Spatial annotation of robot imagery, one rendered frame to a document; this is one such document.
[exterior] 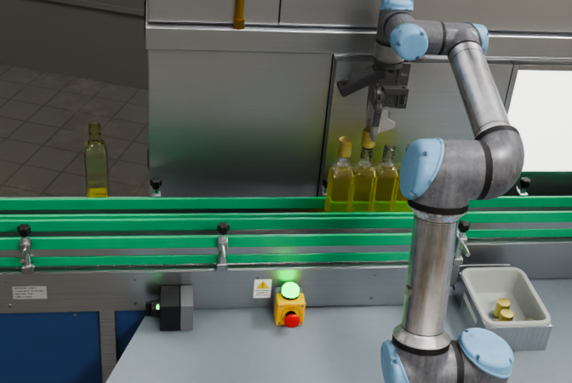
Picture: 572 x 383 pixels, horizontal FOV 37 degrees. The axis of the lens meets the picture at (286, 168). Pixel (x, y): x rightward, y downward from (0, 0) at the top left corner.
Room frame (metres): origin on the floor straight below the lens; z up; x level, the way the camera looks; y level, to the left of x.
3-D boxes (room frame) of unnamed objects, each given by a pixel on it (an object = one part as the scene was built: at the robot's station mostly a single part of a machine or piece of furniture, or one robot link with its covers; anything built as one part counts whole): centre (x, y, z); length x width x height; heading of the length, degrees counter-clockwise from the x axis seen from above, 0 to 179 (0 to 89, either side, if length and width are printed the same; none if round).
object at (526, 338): (1.74, -0.58, 0.79); 0.27 x 0.17 x 0.08; 10
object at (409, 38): (1.78, -0.26, 1.48); 0.11 x 0.11 x 0.08; 10
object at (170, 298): (1.60, 0.24, 0.79); 0.08 x 0.08 x 0.08; 10
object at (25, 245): (1.56, 0.59, 0.94); 0.07 x 0.04 x 0.13; 10
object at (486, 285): (1.71, -0.58, 0.80); 0.22 x 0.17 x 0.09; 10
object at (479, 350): (1.32, -0.43, 0.95); 0.13 x 0.12 x 0.14; 100
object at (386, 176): (1.88, -0.26, 0.99); 0.06 x 0.06 x 0.21; 9
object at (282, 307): (1.65, -0.04, 0.79); 0.07 x 0.07 x 0.07; 10
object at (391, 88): (1.88, -0.23, 1.32); 0.09 x 0.08 x 0.12; 99
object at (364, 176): (1.87, -0.20, 0.99); 0.06 x 0.06 x 0.21; 9
